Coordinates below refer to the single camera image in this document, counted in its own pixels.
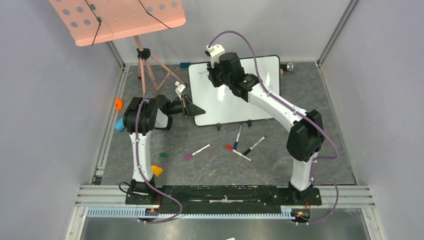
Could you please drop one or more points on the black capped whiteboard marker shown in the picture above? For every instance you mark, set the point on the black capped whiteboard marker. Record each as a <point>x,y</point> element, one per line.
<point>246,152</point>

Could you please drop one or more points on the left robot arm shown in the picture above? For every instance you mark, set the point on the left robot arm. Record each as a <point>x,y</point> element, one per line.
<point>140,119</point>

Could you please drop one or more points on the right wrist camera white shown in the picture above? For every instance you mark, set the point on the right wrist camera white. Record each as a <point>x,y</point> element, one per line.
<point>214,52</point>

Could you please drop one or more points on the pink music stand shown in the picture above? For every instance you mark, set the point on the pink music stand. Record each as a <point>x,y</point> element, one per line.
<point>97,21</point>

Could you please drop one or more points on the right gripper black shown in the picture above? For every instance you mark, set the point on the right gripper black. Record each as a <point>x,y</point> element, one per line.
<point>214,76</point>

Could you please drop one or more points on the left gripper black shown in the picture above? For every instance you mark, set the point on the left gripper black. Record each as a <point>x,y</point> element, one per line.
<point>190,109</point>

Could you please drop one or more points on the black microphone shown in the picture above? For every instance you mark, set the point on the black microphone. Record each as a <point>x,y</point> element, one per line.
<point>287,67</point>

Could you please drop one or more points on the white whiteboard black frame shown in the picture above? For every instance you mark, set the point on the white whiteboard black frame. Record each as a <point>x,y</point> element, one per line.
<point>220,105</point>

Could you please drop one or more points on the orange piece left edge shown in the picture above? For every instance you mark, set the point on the orange piece left edge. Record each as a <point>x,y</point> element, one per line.
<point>118,104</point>

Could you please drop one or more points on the blue cylinder tube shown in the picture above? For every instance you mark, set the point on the blue cylinder tube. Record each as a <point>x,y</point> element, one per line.
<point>119,125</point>

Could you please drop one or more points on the red capped whiteboard marker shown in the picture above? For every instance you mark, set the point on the red capped whiteboard marker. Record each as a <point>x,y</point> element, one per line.
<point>238,153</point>

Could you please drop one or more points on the yellow stepped block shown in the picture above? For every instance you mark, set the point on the yellow stepped block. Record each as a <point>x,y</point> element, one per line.
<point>156,170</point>

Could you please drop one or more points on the blue lego brick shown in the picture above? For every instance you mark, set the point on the blue lego brick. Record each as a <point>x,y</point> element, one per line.
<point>184,65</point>

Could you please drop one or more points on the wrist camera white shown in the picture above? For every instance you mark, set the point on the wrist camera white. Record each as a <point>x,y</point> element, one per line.
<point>214,52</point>
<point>180,87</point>

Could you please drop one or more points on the blue capped whiteboard marker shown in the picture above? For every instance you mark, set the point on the blue capped whiteboard marker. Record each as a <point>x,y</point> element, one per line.
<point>235,145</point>

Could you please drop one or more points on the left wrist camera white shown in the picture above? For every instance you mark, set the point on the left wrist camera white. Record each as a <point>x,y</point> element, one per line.
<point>180,87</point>

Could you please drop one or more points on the magenta capped whiteboard marker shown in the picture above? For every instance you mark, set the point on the magenta capped whiteboard marker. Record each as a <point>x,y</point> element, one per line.
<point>196,152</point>

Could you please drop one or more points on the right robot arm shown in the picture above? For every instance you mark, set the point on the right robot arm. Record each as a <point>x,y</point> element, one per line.
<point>304,127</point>

